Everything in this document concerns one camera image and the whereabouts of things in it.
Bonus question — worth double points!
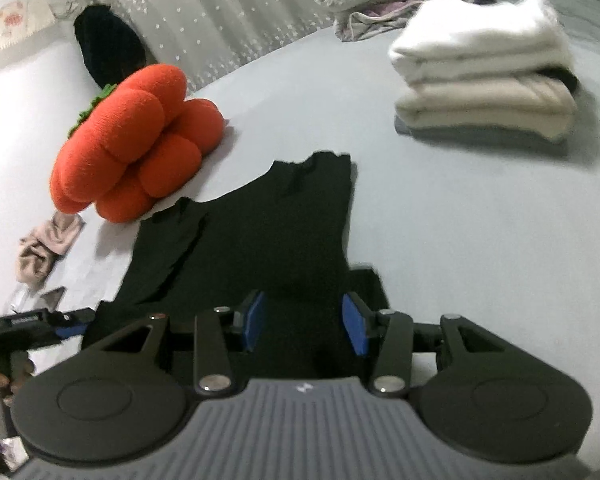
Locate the black folded garment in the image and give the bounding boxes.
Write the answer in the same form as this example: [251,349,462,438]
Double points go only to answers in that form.
[535,65,580,96]

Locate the beige folded sweater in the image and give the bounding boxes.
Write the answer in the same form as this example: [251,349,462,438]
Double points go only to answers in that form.
[395,74,578,142]

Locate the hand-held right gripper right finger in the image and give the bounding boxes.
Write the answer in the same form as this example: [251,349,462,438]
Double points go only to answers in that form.
[341,291,521,398]

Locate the beige crumpled cloth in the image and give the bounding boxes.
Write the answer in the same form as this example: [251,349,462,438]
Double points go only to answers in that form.
[16,212,86,291]

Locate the orange pumpkin plush pillow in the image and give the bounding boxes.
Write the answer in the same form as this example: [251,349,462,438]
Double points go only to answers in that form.
[50,63,225,224]

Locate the wall poster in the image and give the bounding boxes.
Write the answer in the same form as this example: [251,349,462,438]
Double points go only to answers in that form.
[0,0,56,56]

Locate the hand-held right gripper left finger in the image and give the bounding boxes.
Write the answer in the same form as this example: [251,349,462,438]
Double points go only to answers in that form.
[82,290,267,395]

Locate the star-patterned grey curtain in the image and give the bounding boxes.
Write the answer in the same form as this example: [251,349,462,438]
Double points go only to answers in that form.
[65,0,341,93]

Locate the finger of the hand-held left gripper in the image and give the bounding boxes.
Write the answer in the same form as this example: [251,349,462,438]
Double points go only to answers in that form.
[40,308,97,343]

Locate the black plush object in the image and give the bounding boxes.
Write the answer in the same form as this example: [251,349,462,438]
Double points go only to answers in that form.
[74,4,151,88]

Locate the black smartphone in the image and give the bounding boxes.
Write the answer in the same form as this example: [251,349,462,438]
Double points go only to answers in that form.
[10,286,66,313]

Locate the black shirt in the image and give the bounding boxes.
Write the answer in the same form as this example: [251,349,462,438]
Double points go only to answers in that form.
[82,150,391,381]

